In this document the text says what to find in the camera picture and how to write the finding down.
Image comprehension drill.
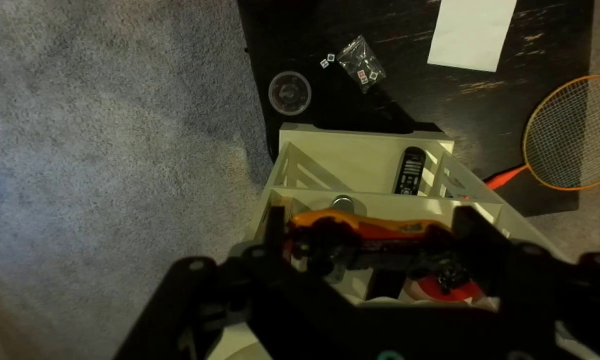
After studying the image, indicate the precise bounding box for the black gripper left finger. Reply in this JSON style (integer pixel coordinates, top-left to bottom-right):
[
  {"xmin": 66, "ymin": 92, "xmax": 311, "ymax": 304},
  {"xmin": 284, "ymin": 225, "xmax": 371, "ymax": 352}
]
[{"xmin": 262, "ymin": 204, "xmax": 290, "ymax": 259}]

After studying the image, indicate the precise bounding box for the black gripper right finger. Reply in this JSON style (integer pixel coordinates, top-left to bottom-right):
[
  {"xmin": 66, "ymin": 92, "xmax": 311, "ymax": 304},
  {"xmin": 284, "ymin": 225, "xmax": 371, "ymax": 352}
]
[{"xmin": 449, "ymin": 204, "xmax": 516, "ymax": 270}]

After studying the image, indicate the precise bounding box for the white lattice shelf unit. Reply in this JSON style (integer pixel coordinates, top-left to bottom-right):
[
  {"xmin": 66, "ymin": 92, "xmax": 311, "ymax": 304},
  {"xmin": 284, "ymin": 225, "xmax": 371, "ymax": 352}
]
[{"xmin": 208, "ymin": 121, "xmax": 569, "ymax": 360}]

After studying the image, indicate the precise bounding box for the red stick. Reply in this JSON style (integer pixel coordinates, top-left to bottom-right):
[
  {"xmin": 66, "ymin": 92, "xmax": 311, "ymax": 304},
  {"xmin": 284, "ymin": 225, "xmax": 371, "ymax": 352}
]
[{"xmin": 482, "ymin": 72, "xmax": 600, "ymax": 195}]

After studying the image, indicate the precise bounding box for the black remote control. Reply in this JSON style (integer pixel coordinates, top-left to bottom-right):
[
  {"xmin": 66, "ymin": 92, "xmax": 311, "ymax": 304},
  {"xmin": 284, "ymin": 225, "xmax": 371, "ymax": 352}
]
[{"xmin": 392, "ymin": 143, "xmax": 427, "ymax": 197}]

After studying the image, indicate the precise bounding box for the black coffee table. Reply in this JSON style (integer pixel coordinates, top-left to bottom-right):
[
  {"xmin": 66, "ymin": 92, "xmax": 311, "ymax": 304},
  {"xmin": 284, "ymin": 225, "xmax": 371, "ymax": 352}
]
[{"xmin": 235, "ymin": 0, "xmax": 600, "ymax": 220}]

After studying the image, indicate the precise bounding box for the small clear cup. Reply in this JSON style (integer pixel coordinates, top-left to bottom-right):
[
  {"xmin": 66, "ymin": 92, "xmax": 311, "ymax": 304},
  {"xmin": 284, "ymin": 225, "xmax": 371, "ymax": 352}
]
[{"xmin": 265, "ymin": 67, "xmax": 314, "ymax": 116}]

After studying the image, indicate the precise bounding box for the small black packet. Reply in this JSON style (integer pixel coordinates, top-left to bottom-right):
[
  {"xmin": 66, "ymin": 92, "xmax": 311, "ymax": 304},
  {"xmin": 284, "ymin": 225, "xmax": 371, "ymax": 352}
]
[{"xmin": 333, "ymin": 34, "xmax": 390, "ymax": 94}]

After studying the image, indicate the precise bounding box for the white paper sheet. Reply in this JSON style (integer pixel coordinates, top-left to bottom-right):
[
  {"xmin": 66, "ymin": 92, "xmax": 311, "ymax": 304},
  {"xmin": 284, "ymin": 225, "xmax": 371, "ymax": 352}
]
[{"xmin": 424, "ymin": 0, "xmax": 519, "ymax": 73}]

